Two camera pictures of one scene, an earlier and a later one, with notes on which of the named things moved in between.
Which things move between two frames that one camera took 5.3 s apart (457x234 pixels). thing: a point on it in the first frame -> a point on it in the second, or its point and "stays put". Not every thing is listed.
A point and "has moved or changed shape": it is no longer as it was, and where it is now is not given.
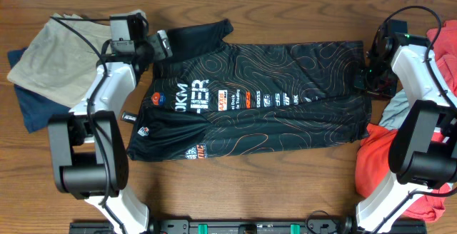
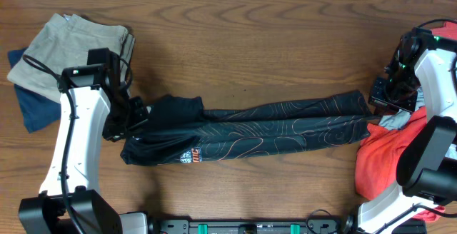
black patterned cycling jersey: x=216 y=93 has moved or changed shape
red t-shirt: x=373 y=165 stays put
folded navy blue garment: x=36 y=110 stays put
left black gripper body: x=158 y=47 -> x=126 y=115
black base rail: x=248 y=226 stays put
